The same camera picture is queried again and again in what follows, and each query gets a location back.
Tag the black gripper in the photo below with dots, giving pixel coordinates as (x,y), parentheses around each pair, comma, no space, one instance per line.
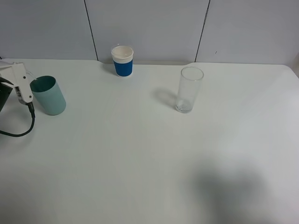
(5,91)

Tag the clear water bottle green label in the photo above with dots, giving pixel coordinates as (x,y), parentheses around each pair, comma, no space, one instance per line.
(32,77)

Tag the teal green plastic cup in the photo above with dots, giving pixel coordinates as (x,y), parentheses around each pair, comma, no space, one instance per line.
(48,94)

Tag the white cup blue sleeve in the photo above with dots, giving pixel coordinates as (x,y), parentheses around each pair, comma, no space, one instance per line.
(123,60)

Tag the tall clear drinking glass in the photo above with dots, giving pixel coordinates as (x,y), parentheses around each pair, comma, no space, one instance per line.
(190,80)

